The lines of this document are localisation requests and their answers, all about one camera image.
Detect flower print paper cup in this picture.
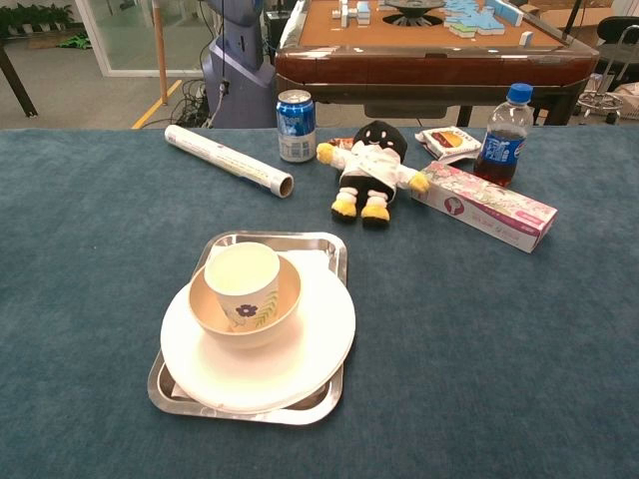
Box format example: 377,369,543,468
203,241,281,333

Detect beige bowl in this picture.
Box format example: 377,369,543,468
187,253,304,349

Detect black white plush doll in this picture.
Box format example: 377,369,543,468
316,120,431,230

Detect blue drink can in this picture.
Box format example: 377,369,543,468
276,89,318,164

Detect white cling film roll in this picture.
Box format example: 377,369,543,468
164,124,295,200

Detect white round plate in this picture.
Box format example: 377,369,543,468
160,268,357,413

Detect stainless steel tray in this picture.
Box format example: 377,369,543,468
147,230,349,427

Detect burger print snack packet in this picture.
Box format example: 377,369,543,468
414,126,483,165

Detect blue felt table cloth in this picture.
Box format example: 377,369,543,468
0,127,639,479

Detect floral cling wrap box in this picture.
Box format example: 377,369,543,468
410,161,559,254

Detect blue grey machine stand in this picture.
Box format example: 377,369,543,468
201,0,279,129

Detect brown mahjong table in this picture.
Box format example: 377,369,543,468
274,0,600,127

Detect blue cap cola bottle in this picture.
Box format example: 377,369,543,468
472,82,535,189

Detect blue mahjong tile cluster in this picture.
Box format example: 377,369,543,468
331,0,373,26

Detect wooden pole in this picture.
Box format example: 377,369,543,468
151,0,170,106

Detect white framed glass partition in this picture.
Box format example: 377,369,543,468
74,0,214,79

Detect blue mahjong tile pile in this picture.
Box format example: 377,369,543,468
442,0,525,39

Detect chrome stool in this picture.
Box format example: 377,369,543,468
577,24,639,126

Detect dark table leg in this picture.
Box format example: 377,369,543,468
0,43,40,119

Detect green potted plants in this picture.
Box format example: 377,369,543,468
0,2,76,37

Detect black office chair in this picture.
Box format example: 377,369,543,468
596,16,639,51

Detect black floor cable bundle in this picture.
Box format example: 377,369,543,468
172,77,212,129

